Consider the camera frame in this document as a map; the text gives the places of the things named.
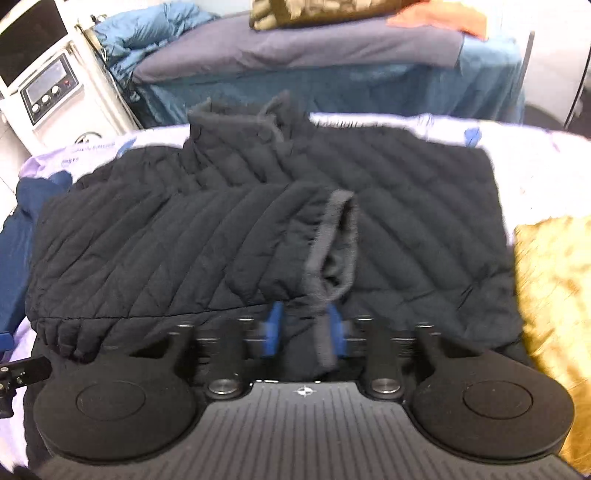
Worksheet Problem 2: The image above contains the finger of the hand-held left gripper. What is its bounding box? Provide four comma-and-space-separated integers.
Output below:
0, 355, 52, 419

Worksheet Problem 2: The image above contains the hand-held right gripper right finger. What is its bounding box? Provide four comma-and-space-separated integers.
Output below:
323, 305, 446, 400

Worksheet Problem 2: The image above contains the orange cloth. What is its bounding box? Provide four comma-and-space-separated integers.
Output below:
387, 2, 490, 40

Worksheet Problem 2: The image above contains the navy blue garment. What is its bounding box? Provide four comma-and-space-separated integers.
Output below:
0, 172, 75, 333

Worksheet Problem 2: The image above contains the lavender floral bed sheet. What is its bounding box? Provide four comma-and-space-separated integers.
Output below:
0, 111, 591, 467

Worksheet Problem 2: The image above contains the light blue puffy jacket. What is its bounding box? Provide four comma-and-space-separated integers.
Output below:
92, 2, 220, 100

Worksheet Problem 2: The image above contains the white machine with knobs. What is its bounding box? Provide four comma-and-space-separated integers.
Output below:
0, 0, 139, 153

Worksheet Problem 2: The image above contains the teal bed sheet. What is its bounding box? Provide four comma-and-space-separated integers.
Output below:
139, 34, 527, 127

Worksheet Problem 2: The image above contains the black quilted jacket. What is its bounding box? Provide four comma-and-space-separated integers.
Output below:
25, 90, 532, 467

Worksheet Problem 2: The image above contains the golden yellow cloth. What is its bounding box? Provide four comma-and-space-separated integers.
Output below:
512, 216, 591, 474

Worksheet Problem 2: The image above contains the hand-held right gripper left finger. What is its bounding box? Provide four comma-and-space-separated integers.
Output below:
164, 302, 283, 400

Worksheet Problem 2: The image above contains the camouflage cloth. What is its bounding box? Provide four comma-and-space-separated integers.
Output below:
249, 0, 411, 31

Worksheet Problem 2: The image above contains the grey blanket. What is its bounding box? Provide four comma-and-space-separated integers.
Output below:
134, 9, 465, 84

